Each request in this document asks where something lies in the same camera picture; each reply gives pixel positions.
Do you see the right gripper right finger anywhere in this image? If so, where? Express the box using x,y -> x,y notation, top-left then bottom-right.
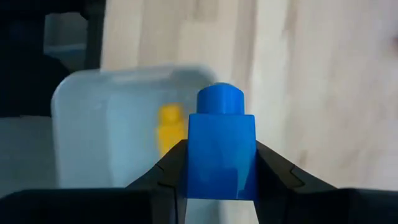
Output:
254,139 -> 398,224

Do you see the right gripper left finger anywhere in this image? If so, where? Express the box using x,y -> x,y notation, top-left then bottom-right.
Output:
0,139 -> 189,224

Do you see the medium blue block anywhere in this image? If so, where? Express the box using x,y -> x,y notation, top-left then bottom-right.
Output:
185,82 -> 258,201

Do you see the medium yellow block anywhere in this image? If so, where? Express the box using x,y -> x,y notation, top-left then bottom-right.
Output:
155,103 -> 189,158

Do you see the light grey plastic bin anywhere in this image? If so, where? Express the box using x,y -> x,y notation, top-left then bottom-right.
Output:
50,63 -> 218,190

